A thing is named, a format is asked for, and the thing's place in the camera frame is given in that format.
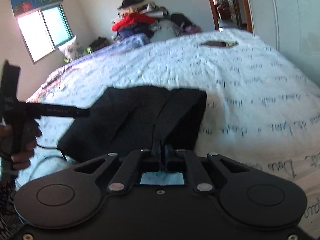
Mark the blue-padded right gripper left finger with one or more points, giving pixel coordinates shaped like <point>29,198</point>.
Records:
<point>156,153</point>

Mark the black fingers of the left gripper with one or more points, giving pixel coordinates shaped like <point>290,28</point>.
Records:
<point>82,113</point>

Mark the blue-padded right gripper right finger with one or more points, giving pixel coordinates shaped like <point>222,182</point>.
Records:
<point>167,155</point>

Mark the black pants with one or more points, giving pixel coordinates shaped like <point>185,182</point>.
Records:
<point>125,120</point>

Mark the person's left hand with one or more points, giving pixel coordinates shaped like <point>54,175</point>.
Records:
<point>21,160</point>

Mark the patchwork quilt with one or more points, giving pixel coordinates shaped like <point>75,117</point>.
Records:
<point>53,82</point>

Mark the green plastic chair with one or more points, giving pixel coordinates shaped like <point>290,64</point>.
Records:
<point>87,51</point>

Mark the floral pillow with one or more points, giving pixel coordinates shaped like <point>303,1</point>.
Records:
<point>72,49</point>

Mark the blue striped blanket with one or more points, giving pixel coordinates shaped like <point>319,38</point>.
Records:
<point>130,43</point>

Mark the red jacket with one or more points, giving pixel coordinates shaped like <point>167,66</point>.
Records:
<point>131,19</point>

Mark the white script-print bed sheet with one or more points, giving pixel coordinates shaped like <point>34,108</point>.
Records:
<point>261,109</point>

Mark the pile of clothes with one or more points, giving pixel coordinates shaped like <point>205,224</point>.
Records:
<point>166,26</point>

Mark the black smartphone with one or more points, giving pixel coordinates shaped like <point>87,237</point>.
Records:
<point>220,44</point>

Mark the black hat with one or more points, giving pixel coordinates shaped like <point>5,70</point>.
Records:
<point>128,3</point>

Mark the window with teal frame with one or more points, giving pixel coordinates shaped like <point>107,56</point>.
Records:
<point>44,30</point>

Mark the brown wooden door frame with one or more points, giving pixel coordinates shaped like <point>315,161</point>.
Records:
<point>231,14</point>

